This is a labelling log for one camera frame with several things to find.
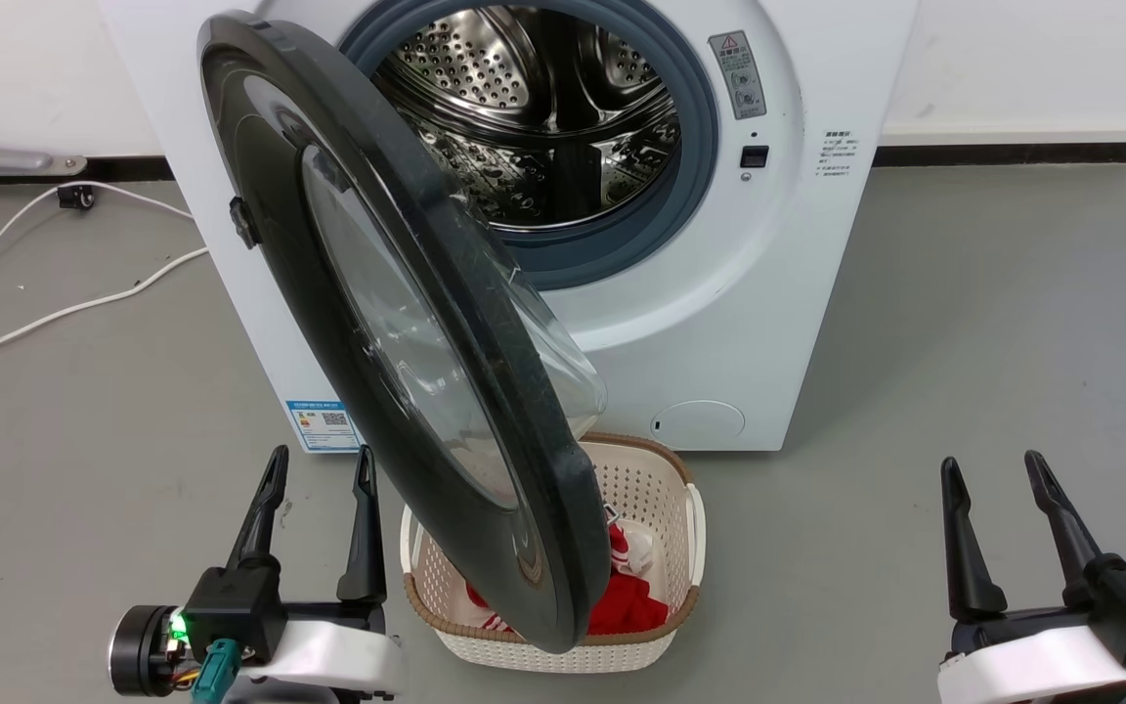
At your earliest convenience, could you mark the thick white floor cable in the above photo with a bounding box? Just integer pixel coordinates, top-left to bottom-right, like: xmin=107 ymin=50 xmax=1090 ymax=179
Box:
xmin=0 ymin=246 xmax=210 ymax=371

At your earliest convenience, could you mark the black door latch hook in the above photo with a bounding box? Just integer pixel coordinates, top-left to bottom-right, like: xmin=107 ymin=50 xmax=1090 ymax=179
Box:
xmin=229 ymin=196 xmax=261 ymax=248

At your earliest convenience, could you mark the round white filter cover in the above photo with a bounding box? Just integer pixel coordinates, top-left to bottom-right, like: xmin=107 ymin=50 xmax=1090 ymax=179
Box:
xmin=650 ymin=399 xmax=747 ymax=443

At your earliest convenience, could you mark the grey metal furniture foot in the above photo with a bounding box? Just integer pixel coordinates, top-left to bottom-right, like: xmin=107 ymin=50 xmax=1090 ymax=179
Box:
xmin=0 ymin=142 xmax=90 ymax=179

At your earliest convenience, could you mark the blue energy label sticker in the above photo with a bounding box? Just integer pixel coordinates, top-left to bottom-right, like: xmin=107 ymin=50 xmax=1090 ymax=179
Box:
xmin=284 ymin=399 xmax=364 ymax=454

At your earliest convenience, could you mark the white front-load washing machine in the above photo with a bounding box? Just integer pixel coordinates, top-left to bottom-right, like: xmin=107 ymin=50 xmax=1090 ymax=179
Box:
xmin=99 ymin=0 xmax=919 ymax=456

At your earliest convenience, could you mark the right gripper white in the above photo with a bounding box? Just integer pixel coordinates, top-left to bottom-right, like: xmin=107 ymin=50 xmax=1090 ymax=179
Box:
xmin=935 ymin=450 xmax=1126 ymax=704

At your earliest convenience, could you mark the black round washer door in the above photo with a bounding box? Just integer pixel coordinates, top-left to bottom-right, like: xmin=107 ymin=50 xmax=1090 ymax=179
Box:
xmin=196 ymin=10 xmax=613 ymax=656

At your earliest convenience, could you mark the red and white clothing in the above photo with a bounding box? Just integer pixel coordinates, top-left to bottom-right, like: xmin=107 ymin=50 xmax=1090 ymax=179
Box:
xmin=465 ymin=508 xmax=671 ymax=637

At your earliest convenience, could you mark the teal left cable connector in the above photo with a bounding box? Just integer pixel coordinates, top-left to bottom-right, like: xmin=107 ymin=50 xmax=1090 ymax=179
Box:
xmin=190 ymin=638 xmax=238 ymax=704

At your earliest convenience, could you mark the clear door glass bowl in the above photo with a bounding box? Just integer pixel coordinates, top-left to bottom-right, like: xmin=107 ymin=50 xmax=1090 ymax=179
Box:
xmin=301 ymin=145 xmax=609 ymax=511

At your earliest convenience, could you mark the cream plastic laundry basket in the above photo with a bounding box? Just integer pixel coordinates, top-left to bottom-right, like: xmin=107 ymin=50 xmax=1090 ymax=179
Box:
xmin=400 ymin=432 xmax=708 ymax=674

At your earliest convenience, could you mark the grey warning sticker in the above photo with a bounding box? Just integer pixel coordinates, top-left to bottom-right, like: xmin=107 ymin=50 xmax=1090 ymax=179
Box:
xmin=708 ymin=29 xmax=767 ymax=121

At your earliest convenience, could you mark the grey rubber door gasket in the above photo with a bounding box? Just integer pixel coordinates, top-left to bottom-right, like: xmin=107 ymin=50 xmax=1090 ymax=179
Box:
xmin=338 ymin=0 xmax=720 ymax=291

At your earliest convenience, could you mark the stainless steel washer drum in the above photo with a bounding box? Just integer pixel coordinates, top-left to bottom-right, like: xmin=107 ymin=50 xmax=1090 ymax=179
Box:
xmin=372 ymin=5 xmax=683 ymax=231

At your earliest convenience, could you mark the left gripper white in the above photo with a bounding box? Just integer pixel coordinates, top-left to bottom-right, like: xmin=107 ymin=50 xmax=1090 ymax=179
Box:
xmin=225 ymin=445 xmax=405 ymax=704

